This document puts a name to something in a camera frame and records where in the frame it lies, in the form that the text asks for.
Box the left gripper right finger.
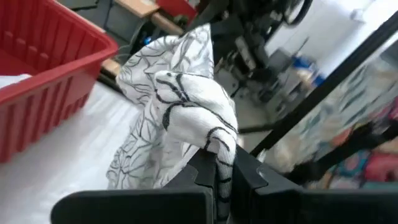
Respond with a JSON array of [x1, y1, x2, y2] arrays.
[[231, 145, 398, 224]]

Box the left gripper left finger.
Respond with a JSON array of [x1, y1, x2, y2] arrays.
[[50, 148, 218, 224]]

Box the white black-patterned garment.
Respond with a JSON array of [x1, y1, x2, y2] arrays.
[[106, 23, 239, 224]]

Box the red plastic laundry bin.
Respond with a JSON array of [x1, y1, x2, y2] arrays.
[[0, 0, 119, 164]]

